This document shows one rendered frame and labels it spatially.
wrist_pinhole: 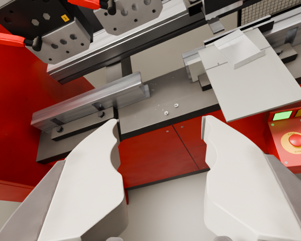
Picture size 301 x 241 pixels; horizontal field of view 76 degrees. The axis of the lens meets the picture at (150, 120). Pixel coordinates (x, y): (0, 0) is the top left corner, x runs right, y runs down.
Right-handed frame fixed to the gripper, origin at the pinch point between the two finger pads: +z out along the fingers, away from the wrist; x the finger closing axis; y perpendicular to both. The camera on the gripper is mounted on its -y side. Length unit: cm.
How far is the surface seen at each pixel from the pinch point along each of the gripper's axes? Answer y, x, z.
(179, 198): 111, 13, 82
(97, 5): -8.0, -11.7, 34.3
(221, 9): -6, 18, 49
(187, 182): 103, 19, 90
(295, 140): 29, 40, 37
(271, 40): 3, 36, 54
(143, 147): 46, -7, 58
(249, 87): 11.8, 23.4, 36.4
